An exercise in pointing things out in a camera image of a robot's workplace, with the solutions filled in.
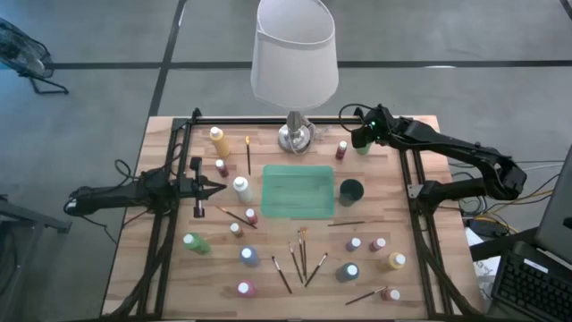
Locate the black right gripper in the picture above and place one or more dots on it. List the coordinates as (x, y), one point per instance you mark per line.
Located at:
(380, 127)

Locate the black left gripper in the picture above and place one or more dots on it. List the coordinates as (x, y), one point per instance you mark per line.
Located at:
(196, 187)

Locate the large green paint bottle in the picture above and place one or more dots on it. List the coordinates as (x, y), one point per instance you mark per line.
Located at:
(196, 244)
(364, 150)

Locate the large white paint bottle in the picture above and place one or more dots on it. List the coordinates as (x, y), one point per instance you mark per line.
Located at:
(242, 190)

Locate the black paintbrush copper ferrule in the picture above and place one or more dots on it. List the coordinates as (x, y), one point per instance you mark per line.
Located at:
(237, 217)

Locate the large yellow paint bottle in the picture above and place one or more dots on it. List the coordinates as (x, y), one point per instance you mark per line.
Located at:
(220, 143)

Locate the black paintbrush yellow bristles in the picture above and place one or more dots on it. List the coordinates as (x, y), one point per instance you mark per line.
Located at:
(248, 156)

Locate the small brown paint bottle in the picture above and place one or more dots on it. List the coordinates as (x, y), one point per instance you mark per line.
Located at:
(236, 230)

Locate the long thin dark paintbrush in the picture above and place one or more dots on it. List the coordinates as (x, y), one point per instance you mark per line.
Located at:
(346, 223)

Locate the large coral pink paint bottle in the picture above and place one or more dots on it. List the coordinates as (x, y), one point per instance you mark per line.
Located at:
(246, 289)

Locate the small pink paint bottle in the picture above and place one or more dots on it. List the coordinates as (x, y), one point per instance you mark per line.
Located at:
(377, 244)

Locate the yellow paint bottle apple logo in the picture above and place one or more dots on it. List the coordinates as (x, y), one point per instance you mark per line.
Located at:
(392, 262)

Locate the large grey-blue paint bottle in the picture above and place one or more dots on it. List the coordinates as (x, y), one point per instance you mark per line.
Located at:
(347, 272)

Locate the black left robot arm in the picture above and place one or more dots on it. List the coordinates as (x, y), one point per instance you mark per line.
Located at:
(116, 194)

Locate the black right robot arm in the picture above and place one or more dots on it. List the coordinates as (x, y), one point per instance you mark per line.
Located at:
(447, 143)

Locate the small orange-red paint bottle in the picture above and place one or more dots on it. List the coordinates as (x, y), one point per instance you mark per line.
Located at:
(251, 217)

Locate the large lavender blue paint bottle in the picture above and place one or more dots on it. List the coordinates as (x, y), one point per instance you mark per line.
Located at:
(249, 256)

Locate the small purple paint bottle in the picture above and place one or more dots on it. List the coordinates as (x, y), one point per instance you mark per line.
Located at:
(353, 244)

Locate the dark green plastic cup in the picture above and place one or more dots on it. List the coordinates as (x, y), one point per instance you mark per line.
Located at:
(350, 193)

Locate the translucent teal plastic tray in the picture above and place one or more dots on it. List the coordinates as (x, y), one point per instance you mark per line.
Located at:
(297, 192)

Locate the black paintbrush wide silver ferrule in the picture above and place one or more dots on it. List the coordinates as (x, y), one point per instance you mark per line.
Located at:
(281, 274)

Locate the white shade silver table lamp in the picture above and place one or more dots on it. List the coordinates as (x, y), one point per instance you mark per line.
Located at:
(292, 58)

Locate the black power adapter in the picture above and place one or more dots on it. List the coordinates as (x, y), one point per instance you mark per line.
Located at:
(489, 228)

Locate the black side desk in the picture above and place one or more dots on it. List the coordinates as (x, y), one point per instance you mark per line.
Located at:
(500, 245)

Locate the thin brown-tipped paintbrush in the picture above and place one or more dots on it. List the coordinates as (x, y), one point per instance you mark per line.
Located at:
(364, 297)

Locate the white printed paper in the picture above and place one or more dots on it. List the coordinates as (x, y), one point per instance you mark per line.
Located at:
(485, 268)

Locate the grey side table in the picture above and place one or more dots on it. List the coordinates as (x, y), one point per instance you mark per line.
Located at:
(36, 220)

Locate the grey and black laptop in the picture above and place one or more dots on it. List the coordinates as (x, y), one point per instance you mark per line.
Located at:
(556, 214)

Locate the black floor fan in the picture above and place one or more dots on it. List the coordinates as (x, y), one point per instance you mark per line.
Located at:
(22, 53)

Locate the black metal table frame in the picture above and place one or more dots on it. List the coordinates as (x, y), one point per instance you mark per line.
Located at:
(250, 121)

